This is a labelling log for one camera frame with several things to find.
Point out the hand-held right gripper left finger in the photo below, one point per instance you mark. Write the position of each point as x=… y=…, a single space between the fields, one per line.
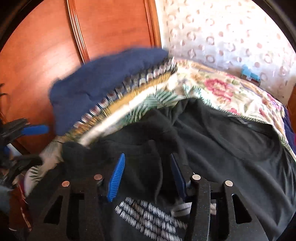
x=116 y=178

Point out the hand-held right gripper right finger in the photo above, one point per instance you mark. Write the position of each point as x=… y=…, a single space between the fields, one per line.
x=179 y=178

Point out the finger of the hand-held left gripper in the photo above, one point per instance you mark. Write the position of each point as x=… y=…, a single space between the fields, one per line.
x=25 y=160
x=34 y=129

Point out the black shirt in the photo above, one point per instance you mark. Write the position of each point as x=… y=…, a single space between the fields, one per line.
x=208 y=139

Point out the white folded cloth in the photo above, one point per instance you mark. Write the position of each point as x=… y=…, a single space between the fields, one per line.
x=111 y=125

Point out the navy folded garment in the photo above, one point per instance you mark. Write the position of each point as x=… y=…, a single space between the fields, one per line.
x=92 y=88

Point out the wooden headboard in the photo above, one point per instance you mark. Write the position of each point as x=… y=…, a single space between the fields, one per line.
x=46 y=46

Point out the leaf print bed sheet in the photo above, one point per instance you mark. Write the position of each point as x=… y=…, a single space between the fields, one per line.
x=157 y=97

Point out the floral blanket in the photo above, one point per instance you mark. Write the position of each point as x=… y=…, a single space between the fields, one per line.
x=219 y=90

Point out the black circle-patterned folded garment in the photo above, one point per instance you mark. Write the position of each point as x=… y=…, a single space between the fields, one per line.
x=138 y=81

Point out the blue toy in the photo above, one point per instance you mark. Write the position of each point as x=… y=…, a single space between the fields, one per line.
x=251 y=75

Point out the white circle-patterned curtain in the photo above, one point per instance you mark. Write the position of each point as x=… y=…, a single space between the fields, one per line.
x=219 y=30

